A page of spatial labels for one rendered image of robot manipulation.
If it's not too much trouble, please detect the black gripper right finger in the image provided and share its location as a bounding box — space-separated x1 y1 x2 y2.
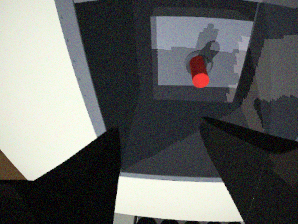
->
200 117 298 224

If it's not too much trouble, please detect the red peg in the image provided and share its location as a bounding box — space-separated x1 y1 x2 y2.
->
189 56 209 88

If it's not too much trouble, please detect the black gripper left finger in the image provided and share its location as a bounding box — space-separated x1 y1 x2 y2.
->
0 128 121 224

